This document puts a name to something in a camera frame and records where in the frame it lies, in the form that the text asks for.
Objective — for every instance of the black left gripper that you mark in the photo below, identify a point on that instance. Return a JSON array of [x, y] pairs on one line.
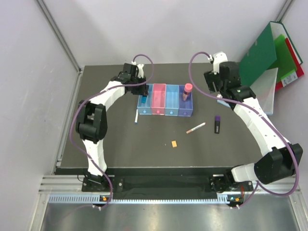
[[142, 90]]

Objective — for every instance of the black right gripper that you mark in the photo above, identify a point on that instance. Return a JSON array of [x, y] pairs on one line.
[[211, 78]]

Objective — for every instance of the black highlighter blue cap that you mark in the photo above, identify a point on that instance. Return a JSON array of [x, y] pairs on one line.
[[143, 99]]

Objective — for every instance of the pink plastic drawer bin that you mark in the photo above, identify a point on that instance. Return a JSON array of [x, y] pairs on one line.
[[158, 99]]

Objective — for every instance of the light blue drawer bin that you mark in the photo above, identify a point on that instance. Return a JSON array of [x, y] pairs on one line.
[[172, 100]]

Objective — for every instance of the pink capped glue stick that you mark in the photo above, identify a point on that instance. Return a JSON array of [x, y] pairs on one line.
[[188, 87]]

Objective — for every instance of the purple plastic drawer bin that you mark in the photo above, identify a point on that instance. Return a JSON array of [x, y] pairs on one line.
[[185, 107]]

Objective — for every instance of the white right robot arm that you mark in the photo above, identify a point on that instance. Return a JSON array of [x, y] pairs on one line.
[[279, 156]]

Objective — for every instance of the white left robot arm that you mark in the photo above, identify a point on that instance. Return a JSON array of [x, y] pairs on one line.
[[91, 123]]

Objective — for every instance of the translucent light blue folder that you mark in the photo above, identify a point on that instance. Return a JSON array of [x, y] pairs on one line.
[[264, 88]]

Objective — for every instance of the white marker blue cap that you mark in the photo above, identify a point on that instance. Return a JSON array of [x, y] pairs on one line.
[[136, 116]]

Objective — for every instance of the green binder folder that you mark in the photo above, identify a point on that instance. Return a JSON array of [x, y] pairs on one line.
[[261, 56]]

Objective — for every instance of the black highlighter purple cap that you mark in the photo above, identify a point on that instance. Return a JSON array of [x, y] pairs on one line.
[[217, 124]]

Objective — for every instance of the white marker pink cap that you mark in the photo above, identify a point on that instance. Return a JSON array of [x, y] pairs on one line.
[[196, 127]]

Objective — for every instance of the red folder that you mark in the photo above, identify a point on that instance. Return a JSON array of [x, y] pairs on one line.
[[289, 68]]

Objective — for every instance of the orange eraser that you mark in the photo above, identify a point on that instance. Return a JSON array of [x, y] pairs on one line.
[[174, 144]]

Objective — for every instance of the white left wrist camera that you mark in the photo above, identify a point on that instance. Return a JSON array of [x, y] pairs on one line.
[[140, 71]]

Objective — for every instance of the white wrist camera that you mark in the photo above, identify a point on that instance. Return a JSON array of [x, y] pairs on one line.
[[140, 71], [216, 60]]

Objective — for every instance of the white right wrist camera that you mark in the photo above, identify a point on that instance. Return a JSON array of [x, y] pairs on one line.
[[216, 60]]

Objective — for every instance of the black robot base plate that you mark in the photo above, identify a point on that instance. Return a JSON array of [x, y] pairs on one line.
[[149, 180]]

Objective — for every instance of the aluminium cable duct rail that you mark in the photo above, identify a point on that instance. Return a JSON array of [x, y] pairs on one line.
[[67, 190]]

